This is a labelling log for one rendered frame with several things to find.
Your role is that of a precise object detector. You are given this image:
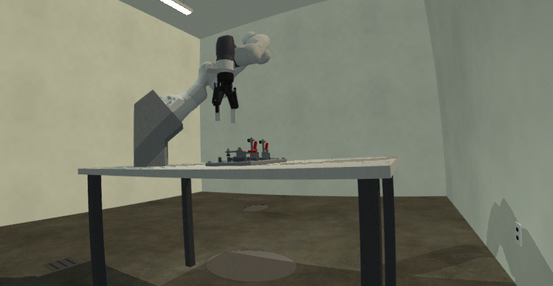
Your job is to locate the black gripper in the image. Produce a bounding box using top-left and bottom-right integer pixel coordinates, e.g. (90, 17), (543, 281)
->
(212, 72), (239, 123)

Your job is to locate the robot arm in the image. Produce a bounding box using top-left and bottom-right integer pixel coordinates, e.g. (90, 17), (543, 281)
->
(160, 31), (271, 122)

